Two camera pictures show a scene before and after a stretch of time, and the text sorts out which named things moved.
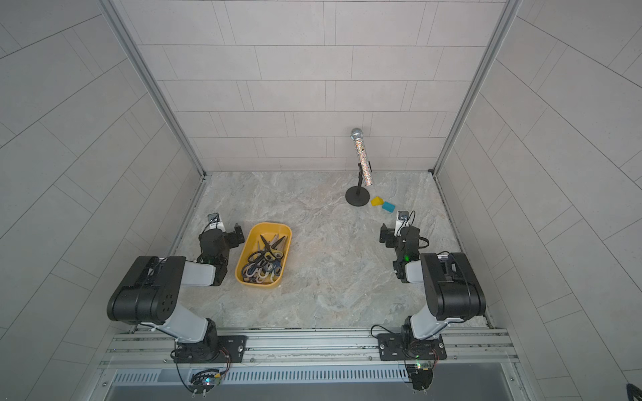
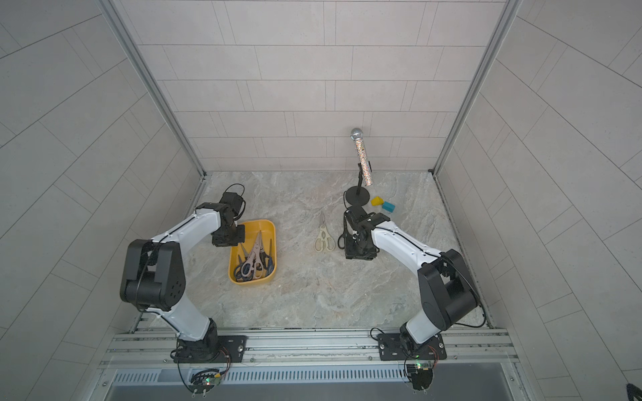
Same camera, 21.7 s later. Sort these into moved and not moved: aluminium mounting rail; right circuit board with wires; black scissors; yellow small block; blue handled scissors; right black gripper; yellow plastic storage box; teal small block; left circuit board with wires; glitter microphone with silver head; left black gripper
Moved: right black gripper; left black gripper; blue handled scissors; yellow plastic storage box; black scissors
Not moved: right circuit board with wires; teal small block; glitter microphone with silver head; yellow small block; aluminium mounting rail; left circuit board with wires
